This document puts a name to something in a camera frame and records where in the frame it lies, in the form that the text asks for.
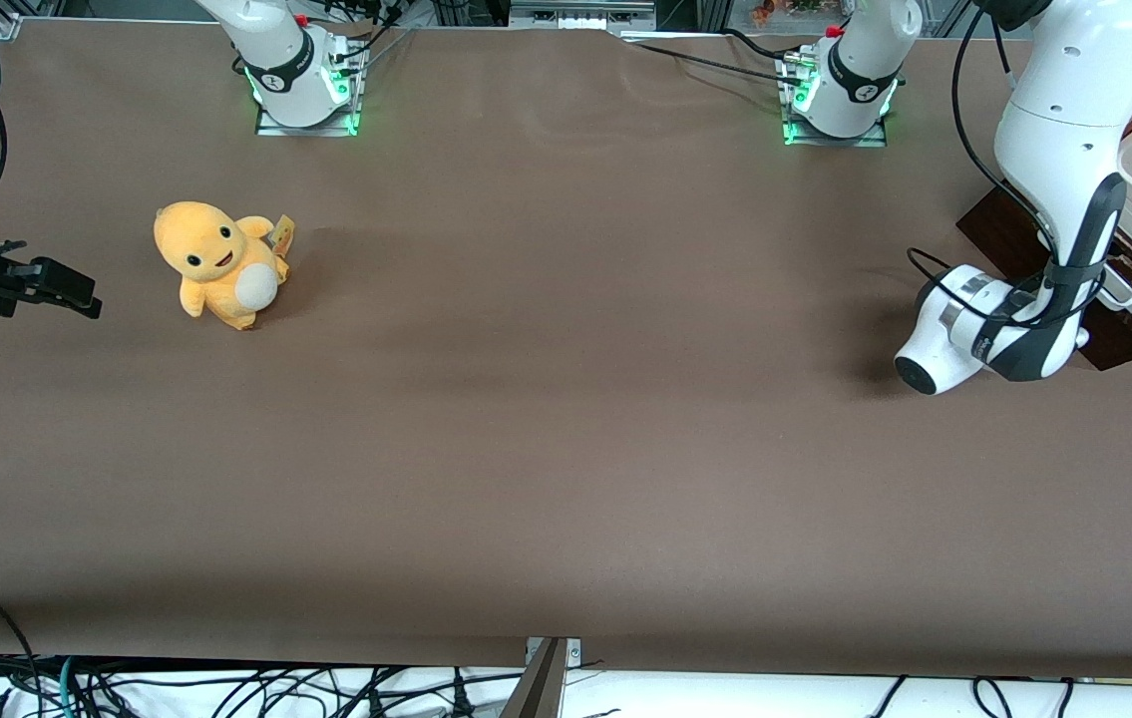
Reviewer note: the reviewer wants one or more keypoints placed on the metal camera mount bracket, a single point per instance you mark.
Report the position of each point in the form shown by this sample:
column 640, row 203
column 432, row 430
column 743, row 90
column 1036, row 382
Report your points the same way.
column 546, row 688

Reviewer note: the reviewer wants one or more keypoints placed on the orange background item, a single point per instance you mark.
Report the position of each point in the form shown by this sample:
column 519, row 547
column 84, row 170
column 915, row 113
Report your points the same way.
column 765, row 12

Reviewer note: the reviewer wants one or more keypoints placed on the yellow plush toy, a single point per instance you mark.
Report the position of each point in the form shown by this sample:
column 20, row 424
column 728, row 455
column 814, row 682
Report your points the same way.
column 216, row 269

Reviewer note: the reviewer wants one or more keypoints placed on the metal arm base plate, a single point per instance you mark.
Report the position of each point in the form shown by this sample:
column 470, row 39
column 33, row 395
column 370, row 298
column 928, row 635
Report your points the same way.
column 321, row 131
column 870, row 138

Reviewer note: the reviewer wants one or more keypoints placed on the silver table corner bracket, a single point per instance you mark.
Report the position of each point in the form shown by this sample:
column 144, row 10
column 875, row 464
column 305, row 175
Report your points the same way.
column 7, row 27

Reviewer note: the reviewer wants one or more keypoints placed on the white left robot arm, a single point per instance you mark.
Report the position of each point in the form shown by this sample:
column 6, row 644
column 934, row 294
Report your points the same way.
column 1074, row 100

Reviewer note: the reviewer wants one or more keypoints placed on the dark wooden board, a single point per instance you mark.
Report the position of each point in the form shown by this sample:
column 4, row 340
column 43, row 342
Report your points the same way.
column 999, row 224

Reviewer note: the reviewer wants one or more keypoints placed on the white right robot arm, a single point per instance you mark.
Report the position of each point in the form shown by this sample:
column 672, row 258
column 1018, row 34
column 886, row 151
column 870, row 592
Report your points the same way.
column 276, row 40

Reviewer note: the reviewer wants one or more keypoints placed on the grey equipment box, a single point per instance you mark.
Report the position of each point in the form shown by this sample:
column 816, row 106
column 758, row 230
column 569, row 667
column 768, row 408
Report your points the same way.
column 580, row 15

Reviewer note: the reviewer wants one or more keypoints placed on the brown table cover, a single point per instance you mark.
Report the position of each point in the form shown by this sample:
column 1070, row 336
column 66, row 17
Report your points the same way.
column 566, row 399

